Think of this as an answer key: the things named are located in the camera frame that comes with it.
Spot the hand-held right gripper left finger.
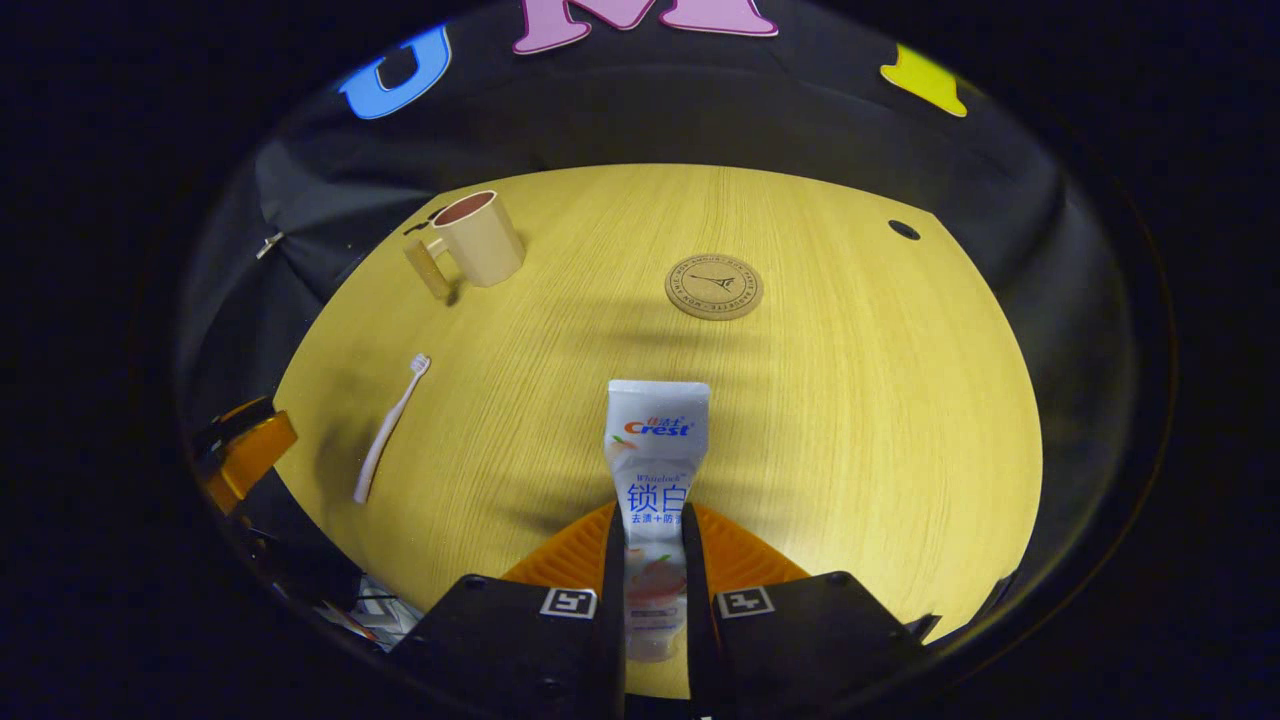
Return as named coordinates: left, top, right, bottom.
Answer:
left=385, top=500, right=629, bottom=720

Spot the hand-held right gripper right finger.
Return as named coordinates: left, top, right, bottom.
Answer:
left=682, top=502, right=941, bottom=720

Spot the white toothbrush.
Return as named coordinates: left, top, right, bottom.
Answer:
left=352, top=353, right=432, bottom=505

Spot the white toothpaste tube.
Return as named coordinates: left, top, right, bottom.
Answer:
left=604, top=379, right=712, bottom=663

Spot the beige cup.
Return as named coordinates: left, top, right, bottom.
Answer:
left=403, top=190, right=527, bottom=302

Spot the round cork coaster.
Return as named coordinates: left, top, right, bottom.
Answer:
left=665, top=253, right=764, bottom=322

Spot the wooden desktop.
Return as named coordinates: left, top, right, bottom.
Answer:
left=272, top=163, right=1044, bottom=701

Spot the black backdrop cloth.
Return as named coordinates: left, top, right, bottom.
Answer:
left=175, top=0, right=1146, bottom=641

